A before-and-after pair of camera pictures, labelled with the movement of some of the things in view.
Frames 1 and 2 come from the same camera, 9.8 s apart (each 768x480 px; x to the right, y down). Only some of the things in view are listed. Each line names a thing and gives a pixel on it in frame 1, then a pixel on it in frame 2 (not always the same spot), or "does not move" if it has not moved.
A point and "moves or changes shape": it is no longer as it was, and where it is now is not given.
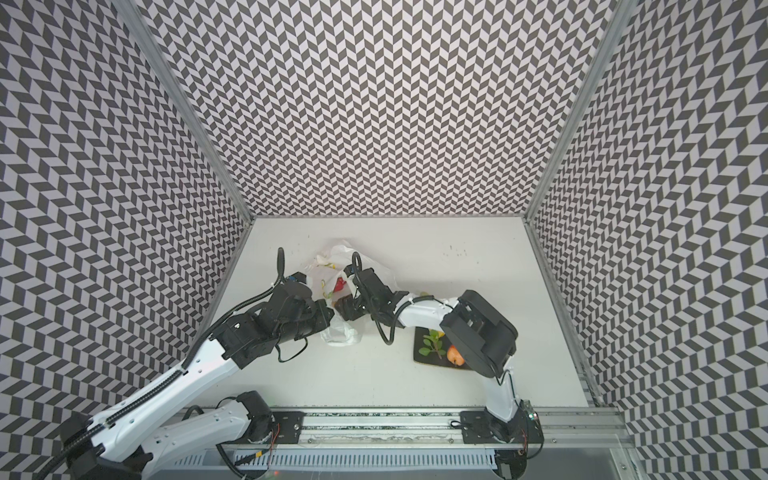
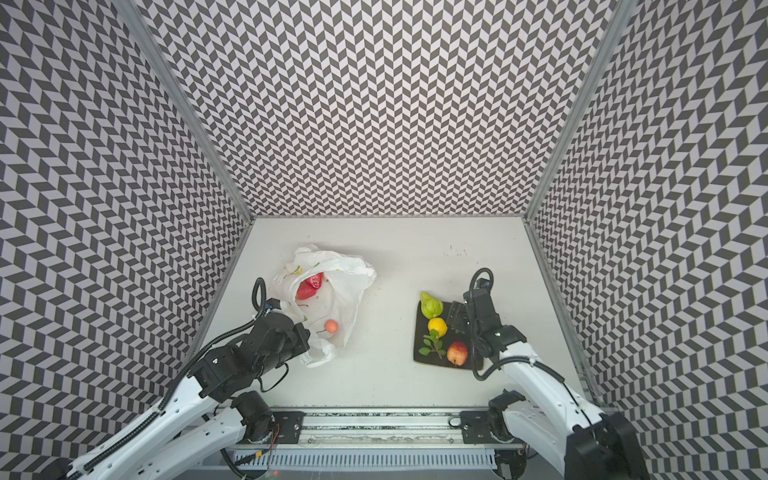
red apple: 455,356 does not move
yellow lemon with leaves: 434,342 does not move
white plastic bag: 330,282 moves or changes shape
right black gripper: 349,310 → 457,316
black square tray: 433,358 does not move
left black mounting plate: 287,426 does not move
